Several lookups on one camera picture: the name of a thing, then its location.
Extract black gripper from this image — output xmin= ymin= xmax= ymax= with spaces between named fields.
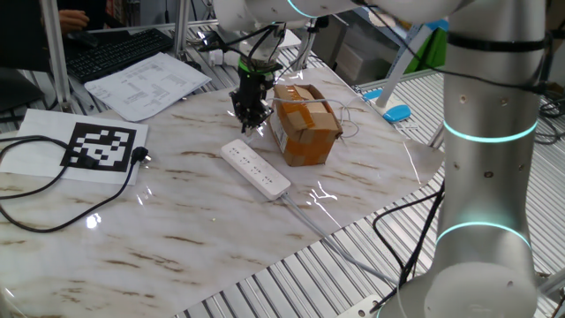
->
xmin=228 ymin=70 xmax=275 ymax=134

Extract thin white cable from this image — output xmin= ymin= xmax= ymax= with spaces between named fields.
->
xmin=267 ymin=96 xmax=361 ymax=139

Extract white four-socket power strip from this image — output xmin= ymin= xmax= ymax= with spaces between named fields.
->
xmin=220 ymin=138 xmax=292 ymax=202

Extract white plug adapter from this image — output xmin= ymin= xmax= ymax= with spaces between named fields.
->
xmin=207 ymin=48 xmax=229 ymax=67

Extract person's bare hand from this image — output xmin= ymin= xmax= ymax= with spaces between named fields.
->
xmin=58 ymin=9 xmax=91 ymax=34

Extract cardboard box with orange tape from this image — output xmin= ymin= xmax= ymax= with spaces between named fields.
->
xmin=268 ymin=83 xmax=344 ymax=168

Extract printed white paper sheets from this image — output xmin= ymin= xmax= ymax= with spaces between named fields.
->
xmin=83 ymin=51 xmax=213 ymax=124

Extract white and blue desk lamp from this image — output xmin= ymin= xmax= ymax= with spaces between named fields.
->
xmin=361 ymin=19 xmax=449 ymax=124

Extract black computer keyboard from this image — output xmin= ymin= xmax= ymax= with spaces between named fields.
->
xmin=64 ymin=27 xmax=176 ymax=84

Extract fiducial marker paper sheet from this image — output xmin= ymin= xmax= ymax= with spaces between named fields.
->
xmin=0 ymin=108 xmax=150 ymax=186

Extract marble pattern table mat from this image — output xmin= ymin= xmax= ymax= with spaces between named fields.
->
xmin=0 ymin=65 xmax=447 ymax=318

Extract black computer mouse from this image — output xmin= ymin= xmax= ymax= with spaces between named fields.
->
xmin=66 ymin=29 xmax=101 ymax=49

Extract green board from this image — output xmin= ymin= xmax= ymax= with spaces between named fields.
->
xmin=405 ymin=26 xmax=449 ymax=74

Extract black monitor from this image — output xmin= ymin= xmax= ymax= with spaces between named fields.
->
xmin=0 ymin=0 xmax=50 ymax=74

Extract aluminium frame post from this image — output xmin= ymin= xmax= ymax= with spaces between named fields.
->
xmin=173 ymin=0 xmax=192 ymax=58
xmin=39 ymin=0 xmax=74 ymax=114
xmin=426 ymin=122 xmax=446 ymax=150

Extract black power cord with plug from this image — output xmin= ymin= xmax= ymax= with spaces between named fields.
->
xmin=0 ymin=134 xmax=154 ymax=234

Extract grey power strip cable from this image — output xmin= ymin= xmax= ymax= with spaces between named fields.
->
xmin=280 ymin=192 xmax=398 ymax=286

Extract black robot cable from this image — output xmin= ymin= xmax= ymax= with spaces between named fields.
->
xmin=198 ymin=0 xmax=565 ymax=313

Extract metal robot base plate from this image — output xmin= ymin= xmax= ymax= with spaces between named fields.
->
xmin=348 ymin=294 xmax=381 ymax=318

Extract black cable bundle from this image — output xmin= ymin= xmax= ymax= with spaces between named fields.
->
xmin=534 ymin=95 xmax=565 ymax=146

